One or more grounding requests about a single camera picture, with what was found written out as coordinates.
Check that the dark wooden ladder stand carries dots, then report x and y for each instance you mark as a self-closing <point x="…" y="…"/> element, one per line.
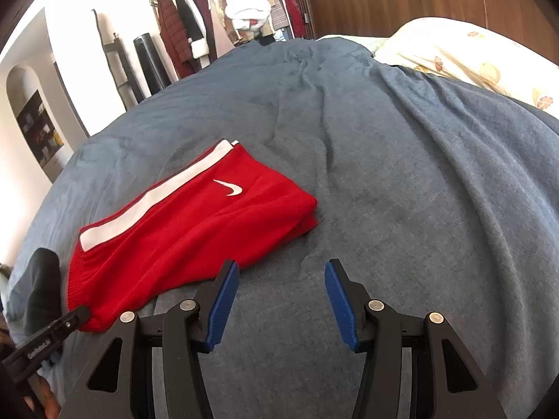
<point x="122" y="70"/>

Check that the pale green bed sheet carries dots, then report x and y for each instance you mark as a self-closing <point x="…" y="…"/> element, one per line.
<point x="349" y="43"/>

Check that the red pants with white stripe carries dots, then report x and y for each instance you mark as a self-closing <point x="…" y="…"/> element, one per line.
<point x="183" y="231"/>

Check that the arched wall niche shelf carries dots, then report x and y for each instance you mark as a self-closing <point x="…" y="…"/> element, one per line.
<point x="37" y="124"/>

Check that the blue-grey blanket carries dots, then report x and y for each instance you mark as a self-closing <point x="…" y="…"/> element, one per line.
<point x="393" y="183"/>

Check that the brown wooden headboard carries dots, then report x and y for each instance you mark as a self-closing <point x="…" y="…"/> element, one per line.
<point x="393" y="4"/>

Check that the row of hanging clothes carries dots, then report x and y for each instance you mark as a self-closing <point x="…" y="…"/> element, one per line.
<point x="218" y="13"/>

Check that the dark cloth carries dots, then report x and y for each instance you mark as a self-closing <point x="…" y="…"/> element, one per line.
<point x="41" y="283"/>

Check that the black cylindrical tower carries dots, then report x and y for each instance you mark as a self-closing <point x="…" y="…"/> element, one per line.
<point x="150" y="64"/>

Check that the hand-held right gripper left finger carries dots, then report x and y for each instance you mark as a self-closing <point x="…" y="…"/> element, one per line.
<point x="223" y="301"/>

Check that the cream floral pillow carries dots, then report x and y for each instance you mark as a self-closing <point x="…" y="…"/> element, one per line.
<point x="471" y="59"/>

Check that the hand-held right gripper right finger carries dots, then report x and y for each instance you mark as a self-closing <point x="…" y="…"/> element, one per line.
<point x="342" y="305"/>

